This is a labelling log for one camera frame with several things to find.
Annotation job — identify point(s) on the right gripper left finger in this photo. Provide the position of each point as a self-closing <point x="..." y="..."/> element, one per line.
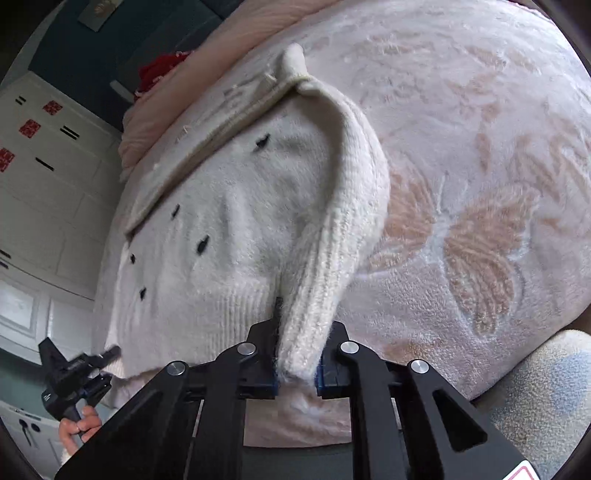
<point x="258" y="377"/>

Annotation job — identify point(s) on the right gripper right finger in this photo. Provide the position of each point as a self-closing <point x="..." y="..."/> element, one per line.
<point x="332" y="379"/>

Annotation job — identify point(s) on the white fuzzy knit sweater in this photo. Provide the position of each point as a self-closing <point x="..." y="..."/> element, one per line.
<point x="265" y="204"/>

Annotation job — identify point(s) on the person's left hand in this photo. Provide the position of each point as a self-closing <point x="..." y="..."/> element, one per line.
<point x="69" y="431"/>

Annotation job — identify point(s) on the pink floral bed blanket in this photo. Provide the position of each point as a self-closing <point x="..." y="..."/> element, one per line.
<point x="482" y="109"/>

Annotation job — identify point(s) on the speckled fleece trouser leg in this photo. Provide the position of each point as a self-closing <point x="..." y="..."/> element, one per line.
<point x="543" y="405"/>

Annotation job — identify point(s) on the red cloth item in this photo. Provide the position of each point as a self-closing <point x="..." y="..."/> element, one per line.
<point x="151" y="73"/>

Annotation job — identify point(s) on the white wardrobe with handles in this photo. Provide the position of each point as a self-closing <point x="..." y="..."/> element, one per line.
<point x="59" y="189"/>

